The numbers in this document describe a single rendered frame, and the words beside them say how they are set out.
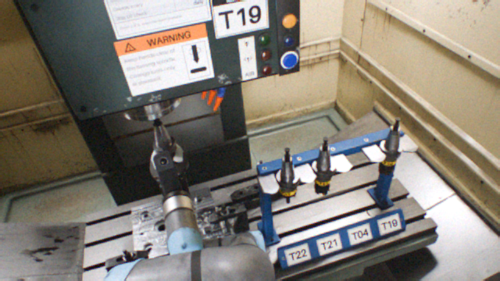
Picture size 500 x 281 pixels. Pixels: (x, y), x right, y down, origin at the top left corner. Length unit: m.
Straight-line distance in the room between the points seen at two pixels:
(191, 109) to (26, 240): 0.93
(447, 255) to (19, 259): 1.67
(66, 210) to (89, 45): 1.52
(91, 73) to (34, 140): 1.43
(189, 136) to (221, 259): 1.12
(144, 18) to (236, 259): 0.40
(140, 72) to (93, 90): 0.09
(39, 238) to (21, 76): 0.73
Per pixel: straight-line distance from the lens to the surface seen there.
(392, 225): 1.31
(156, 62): 0.66
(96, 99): 0.69
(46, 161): 2.16
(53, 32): 0.64
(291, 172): 0.97
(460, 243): 1.50
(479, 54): 1.34
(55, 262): 1.77
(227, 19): 0.65
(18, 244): 1.84
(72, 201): 2.11
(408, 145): 1.16
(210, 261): 0.50
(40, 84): 1.89
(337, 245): 1.23
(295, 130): 2.16
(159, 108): 0.86
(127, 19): 0.63
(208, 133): 1.58
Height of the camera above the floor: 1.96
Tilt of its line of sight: 41 degrees down
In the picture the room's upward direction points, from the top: 7 degrees counter-clockwise
